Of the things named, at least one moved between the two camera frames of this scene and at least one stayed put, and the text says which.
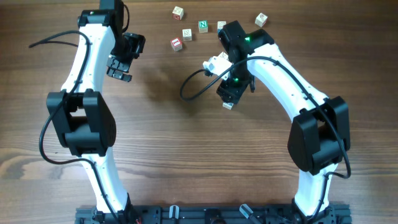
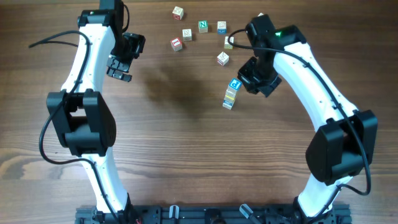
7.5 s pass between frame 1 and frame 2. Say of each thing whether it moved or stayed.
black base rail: stayed
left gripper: stayed
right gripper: moved
